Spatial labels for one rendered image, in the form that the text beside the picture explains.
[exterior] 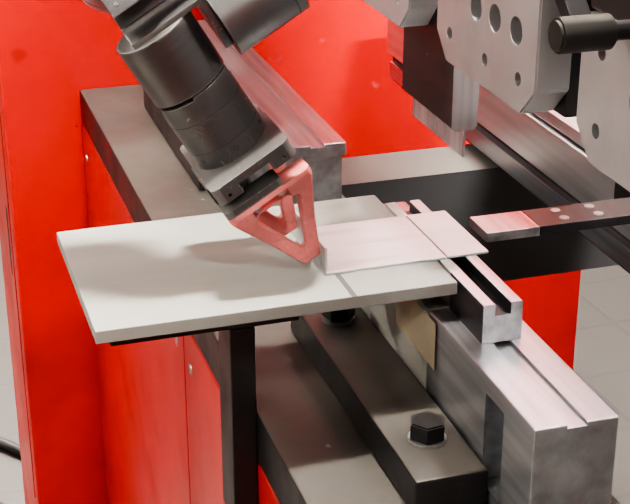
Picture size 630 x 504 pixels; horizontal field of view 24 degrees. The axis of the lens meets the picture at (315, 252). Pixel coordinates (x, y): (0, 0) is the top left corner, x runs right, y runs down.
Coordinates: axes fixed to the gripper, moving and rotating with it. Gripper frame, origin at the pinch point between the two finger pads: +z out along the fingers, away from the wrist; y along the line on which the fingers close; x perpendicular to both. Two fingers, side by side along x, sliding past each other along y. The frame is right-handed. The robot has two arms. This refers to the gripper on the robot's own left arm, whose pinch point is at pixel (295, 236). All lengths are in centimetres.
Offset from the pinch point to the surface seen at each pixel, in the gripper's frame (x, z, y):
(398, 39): -27, 23, 71
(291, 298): 2.9, 0.3, -6.7
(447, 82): -15.1, -4.5, -2.9
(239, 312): 6.4, -1.7, -7.6
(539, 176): -25.3, 27.3, 31.2
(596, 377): -39, 141, 139
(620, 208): -22.7, 15.1, 0.2
